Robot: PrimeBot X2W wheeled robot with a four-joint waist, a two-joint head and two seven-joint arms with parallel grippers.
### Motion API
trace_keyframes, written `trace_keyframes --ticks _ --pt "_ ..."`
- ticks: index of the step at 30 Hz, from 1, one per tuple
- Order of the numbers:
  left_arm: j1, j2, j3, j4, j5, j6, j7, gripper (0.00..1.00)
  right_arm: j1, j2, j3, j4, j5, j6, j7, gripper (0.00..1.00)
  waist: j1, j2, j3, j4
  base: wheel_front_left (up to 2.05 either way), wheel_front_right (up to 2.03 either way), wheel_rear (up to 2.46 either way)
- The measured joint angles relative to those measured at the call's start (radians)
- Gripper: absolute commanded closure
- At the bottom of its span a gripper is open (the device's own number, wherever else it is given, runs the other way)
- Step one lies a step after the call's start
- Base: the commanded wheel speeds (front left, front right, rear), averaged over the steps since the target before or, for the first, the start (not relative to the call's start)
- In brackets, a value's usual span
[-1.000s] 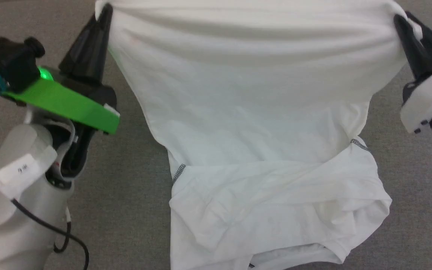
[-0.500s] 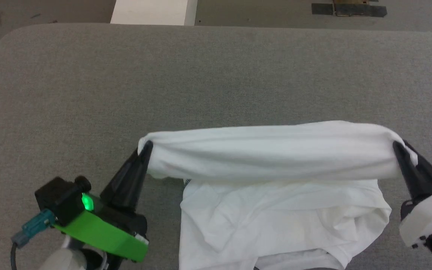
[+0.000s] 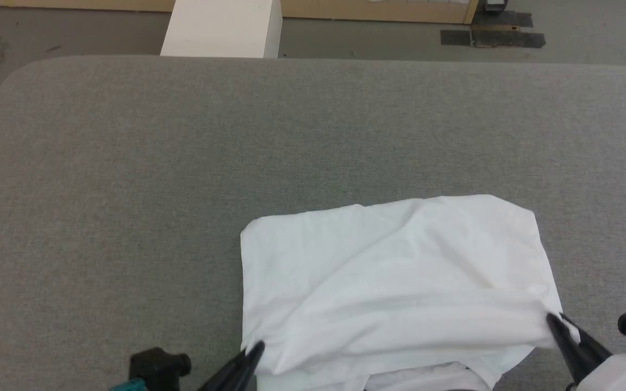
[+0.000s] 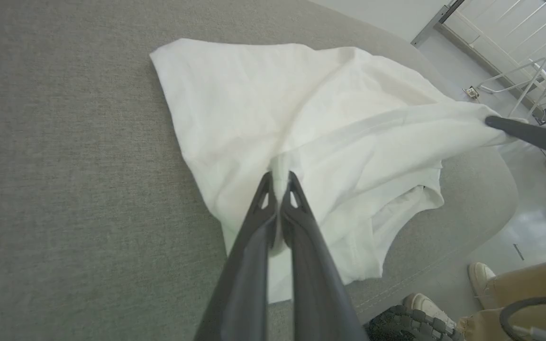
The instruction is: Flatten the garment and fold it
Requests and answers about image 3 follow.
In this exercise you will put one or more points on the black floor mat strip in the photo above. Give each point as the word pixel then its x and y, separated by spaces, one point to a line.
pixel 503 19

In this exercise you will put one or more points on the small black floor tape patch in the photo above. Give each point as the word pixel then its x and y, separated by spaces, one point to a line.
pixel 455 37

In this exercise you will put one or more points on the white rectangular box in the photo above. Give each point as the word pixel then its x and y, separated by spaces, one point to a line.
pixel 220 27

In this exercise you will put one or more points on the grey metal partition foot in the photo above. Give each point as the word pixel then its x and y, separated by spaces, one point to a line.
pixel 495 5

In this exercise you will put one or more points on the white long-sleeve shirt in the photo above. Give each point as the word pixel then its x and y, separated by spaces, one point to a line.
pixel 400 282

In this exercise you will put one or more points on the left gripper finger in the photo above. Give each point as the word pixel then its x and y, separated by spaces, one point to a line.
pixel 237 374

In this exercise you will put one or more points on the large black floor plate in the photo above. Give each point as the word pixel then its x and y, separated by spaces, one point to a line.
pixel 508 38

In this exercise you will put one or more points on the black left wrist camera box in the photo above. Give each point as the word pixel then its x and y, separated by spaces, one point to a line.
pixel 155 366

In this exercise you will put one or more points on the grey upholstered sofa surface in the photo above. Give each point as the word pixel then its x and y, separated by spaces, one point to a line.
pixel 182 190

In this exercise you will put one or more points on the lemon print partition panel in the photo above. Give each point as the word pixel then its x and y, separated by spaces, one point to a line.
pixel 345 10

